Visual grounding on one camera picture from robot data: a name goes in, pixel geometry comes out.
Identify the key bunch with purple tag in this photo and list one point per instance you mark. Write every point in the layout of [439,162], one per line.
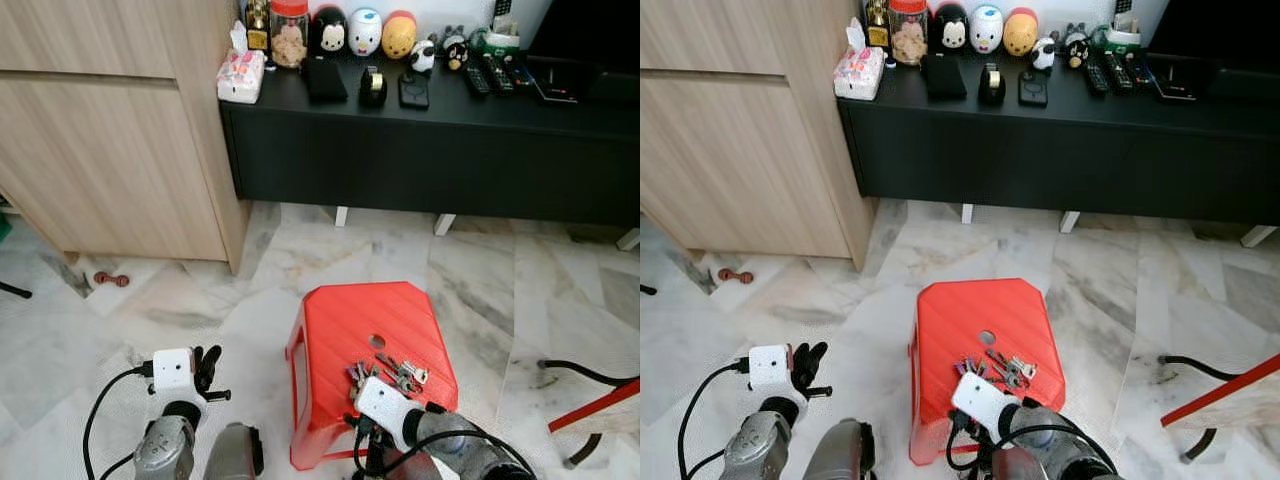
[357,376]
[968,368]

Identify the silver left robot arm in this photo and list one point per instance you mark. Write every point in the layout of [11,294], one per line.
[755,450]
[165,450]

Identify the silver key bunch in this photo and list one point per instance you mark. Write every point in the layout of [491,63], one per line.
[405,375]
[1012,372]

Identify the small red floor toy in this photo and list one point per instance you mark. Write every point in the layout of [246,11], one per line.
[111,279]
[735,275]

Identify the red plastic stool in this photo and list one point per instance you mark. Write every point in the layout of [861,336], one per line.
[350,320]
[975,315]

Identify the red edged marble table top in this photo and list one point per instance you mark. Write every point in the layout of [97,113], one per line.
[1235,395]
[615,405]

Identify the light wooden cabinet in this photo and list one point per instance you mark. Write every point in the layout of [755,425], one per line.
[110,150]
[740,150]

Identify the green bin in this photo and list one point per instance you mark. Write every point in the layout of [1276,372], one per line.
[4,226]

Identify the pink white tissue pack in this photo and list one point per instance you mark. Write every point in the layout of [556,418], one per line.
[858,74]
[240,78]

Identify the black low console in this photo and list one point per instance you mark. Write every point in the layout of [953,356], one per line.
[430,160]
[1050,155]

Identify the black tape dispenser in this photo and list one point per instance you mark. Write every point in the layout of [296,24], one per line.
[373,88]
[992,86]

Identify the glass jar with red lid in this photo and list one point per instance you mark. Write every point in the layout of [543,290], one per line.
[289,40]
[909,38]

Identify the gold trophy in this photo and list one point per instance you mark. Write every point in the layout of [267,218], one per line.
[878,28]
[258,30]

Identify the black key fob case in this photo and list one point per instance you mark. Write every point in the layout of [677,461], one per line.
[1033,90]
[414,92]

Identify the black round plush toy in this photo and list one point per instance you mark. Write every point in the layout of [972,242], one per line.
[951,30]
[329,32]

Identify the white round plush toy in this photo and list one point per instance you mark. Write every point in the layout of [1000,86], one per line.
[986,30]
[365,32]

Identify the small white panda figurine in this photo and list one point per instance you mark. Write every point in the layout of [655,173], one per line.
[423,56]
[1043,54]

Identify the black remote control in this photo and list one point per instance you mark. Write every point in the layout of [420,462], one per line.
[476,80]
[1140,72]
[520,74]
[498,75]
[1118,72]
[1096,77]

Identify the black television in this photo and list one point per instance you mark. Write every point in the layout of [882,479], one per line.
[1220,28]
[590,30]

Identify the black white animal figurine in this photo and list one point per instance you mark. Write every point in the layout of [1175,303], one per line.
[1075,46]
[455,48]

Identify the green white desk holder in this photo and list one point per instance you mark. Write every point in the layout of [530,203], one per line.
[1118,37]
[497,40]

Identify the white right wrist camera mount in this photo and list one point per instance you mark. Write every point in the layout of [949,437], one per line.
[388,408]
[983,403]

